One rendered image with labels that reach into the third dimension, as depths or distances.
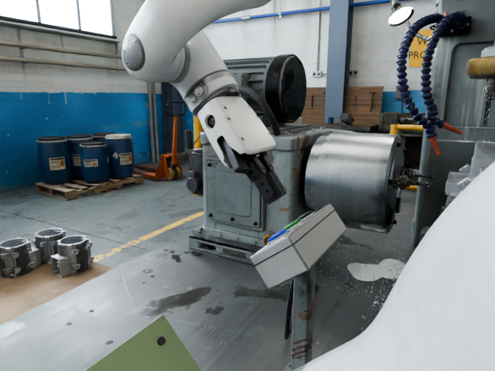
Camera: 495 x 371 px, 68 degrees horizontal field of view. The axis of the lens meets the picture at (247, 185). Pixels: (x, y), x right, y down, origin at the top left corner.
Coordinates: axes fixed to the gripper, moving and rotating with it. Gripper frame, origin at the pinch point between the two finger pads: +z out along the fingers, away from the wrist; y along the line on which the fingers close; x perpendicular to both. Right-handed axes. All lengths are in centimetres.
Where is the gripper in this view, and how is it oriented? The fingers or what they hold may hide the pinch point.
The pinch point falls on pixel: (270, 188)
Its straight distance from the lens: 55.7
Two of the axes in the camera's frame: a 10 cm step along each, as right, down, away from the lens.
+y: 5.0, -2.0, 8.4
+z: 5.2, 8.5, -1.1
